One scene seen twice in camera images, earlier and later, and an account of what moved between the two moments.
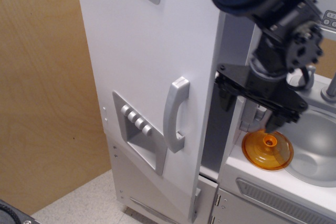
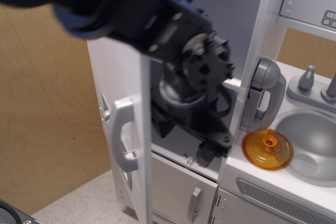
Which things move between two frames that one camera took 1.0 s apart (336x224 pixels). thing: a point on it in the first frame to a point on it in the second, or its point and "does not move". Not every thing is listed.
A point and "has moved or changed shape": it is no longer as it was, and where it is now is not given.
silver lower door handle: [197, 192] does not move
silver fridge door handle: [179, 89] has moved or changed shape
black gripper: [277, 94] to [189, 111]
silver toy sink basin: [313, 138] does not move
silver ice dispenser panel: [147, 140] to [121, 112]
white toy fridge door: [156, 40] has moved or changed shape
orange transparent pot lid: [266, 151] does not move
